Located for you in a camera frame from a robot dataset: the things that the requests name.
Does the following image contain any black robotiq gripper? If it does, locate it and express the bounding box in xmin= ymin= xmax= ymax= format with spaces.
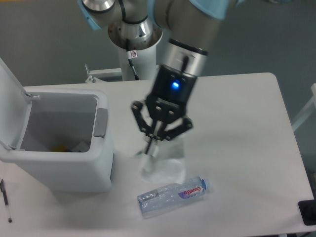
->
xmin=131 ymin=65 xmax=197 ymax=155

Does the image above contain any clear plastic wrapper bag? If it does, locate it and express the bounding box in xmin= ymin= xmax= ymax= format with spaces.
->
xmin=133 ymin=136 xmax=186 ymax=183

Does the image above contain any clear plastic water bottle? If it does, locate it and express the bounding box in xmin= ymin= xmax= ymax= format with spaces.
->
xmin=137 ymin=176 xmax=213 ymax=218

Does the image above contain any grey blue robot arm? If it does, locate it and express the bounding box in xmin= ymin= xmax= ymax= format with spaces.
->
xmin=78 ymin=0 xmax=239 ymax=148

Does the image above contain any trash inside the can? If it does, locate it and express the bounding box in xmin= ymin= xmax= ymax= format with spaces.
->
xmin=52 ymin=141 xmax=90 ymax=153

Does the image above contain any white plastic trash can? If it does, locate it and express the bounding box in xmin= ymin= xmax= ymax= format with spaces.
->
xmin=0 ymin=89 xmax=114 ymax=193

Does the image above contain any white trash can lid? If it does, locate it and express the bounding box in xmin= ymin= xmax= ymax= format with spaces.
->
xmin=0 ymin=60 xmax=40 ymax=150

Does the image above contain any black device at table edge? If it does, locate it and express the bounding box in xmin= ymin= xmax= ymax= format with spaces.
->
xmin=298 ymin=199 xmax=316 ymax=226

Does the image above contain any black ballpoint pen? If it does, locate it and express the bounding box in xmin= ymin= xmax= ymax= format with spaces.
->
xmin=0 ymin=179 xmax=12 ymax=223

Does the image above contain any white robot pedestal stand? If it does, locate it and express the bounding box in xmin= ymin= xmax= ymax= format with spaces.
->
xmin=85 ymin=31 xmax=163 ymax=83

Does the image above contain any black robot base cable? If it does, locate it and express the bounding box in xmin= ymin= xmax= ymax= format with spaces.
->
xmin=124 ymin=38 xmax=141 ymax=81

